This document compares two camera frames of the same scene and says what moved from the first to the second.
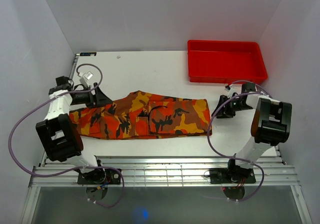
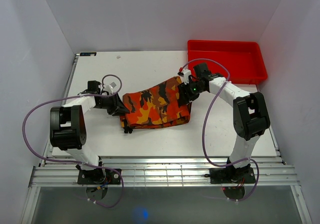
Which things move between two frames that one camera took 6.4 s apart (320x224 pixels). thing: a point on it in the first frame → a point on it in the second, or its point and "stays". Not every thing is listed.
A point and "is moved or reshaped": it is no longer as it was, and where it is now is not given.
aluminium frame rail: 161,172 stays
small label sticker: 92,54 stays
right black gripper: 229,114 → 183,98
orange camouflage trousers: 139,114 is moved or reshaped
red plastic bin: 225,61 stays
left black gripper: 101,98 → 118,107
